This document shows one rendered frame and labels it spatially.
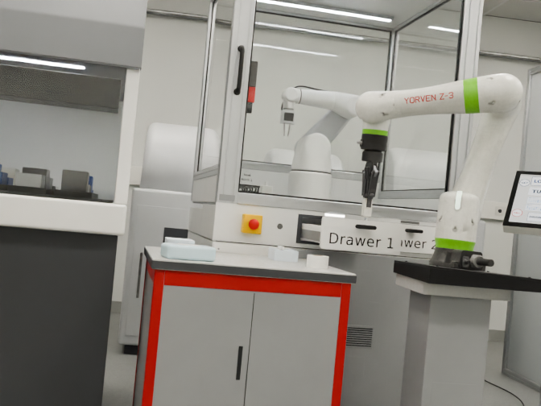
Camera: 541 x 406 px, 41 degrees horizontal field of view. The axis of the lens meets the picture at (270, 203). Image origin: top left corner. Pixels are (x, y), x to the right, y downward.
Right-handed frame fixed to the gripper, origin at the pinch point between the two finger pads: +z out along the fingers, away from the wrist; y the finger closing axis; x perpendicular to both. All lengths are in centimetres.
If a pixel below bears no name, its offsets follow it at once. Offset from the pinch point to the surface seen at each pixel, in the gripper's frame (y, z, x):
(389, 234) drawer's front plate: 10.9, 8.1, 5.5
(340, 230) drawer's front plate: 11.5, 8.5, -12.3
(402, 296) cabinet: -22.1, 34.8, 25.7
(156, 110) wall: -349, -51, -73
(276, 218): -21.8, 8.3, -28.4
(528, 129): -197, -57, 170
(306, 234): -14.2, 12.9, -17.9
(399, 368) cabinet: -21, 63, 27
